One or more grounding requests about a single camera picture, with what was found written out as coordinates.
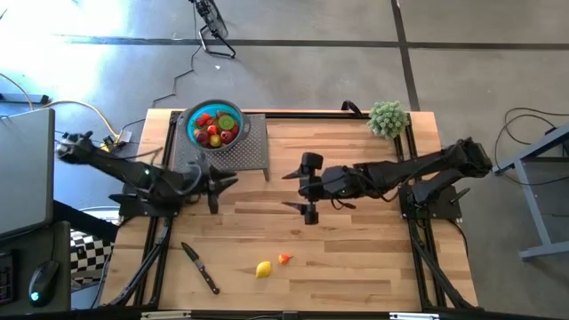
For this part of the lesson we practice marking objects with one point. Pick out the orange pear with stem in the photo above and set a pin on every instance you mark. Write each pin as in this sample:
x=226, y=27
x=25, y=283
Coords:
x=284, y=258

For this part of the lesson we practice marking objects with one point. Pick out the black keyboard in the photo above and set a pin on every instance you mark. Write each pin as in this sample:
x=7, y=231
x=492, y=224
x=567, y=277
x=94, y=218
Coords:
x=6, y=280

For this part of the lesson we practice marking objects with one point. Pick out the black desk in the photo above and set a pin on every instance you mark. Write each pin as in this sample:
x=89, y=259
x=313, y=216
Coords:
x=58, y=249

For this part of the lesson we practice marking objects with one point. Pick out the silver metal bracket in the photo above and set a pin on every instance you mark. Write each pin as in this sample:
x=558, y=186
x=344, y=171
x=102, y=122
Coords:
x=413, y=316
x=164, y=316

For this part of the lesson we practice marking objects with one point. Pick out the dark red apple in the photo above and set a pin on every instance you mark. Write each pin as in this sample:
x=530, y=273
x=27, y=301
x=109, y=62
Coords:
x=227, y=136

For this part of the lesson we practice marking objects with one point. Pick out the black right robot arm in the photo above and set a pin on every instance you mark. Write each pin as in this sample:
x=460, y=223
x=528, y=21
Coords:
x=400, y=171

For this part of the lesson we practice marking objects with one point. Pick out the red plastic strawberry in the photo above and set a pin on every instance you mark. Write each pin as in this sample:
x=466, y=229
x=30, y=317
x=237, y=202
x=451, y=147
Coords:
x=202, y=120
x=236, y=129

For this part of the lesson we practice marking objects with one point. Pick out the grey perforated metal shelf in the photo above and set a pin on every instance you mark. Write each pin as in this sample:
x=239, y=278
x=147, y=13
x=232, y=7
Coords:
x=249, y=155

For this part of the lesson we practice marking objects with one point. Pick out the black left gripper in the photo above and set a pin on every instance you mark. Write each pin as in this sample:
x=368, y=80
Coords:
x=197, y=184

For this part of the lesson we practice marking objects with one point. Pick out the blue collapsible colander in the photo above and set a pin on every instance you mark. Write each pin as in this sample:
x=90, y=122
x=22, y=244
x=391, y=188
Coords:
x=191, y=126

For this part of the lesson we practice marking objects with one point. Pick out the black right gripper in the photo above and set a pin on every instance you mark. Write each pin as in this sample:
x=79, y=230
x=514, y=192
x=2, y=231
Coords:
x=333, y=182

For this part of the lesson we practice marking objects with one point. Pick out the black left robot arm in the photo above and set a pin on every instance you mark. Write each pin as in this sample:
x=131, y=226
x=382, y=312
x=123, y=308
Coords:
x=115, y=166

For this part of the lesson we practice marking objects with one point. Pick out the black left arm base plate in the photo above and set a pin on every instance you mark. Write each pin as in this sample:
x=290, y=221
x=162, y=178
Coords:
x=133, y=209

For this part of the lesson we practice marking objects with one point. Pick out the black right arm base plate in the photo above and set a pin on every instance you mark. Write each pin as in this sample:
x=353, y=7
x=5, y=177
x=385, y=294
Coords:
x=444, y=209

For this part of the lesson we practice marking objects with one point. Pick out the yellow plastic lemon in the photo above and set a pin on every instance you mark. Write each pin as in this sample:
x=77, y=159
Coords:
x=263, y=269
x=215, y=140

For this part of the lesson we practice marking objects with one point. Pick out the black white checkerboard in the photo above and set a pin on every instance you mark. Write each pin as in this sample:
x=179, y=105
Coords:
x=89, y=258

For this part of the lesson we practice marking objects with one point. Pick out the grey metal table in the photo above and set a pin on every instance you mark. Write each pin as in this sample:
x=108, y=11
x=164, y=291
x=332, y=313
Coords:
x=535, y=213

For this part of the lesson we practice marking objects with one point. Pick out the black computer mouse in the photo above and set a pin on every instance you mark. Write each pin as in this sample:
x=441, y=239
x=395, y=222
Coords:
x=42, y=280

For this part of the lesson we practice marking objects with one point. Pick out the green plant in white pot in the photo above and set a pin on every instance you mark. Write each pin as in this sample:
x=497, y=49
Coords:
x=388, y=117

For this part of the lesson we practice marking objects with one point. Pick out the white power adapter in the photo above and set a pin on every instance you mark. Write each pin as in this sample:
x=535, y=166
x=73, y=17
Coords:
x=124, y=135

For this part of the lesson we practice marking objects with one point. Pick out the small orange red fruit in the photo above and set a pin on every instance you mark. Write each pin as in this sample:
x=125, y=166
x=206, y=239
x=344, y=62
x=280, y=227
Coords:
x=212, y=130

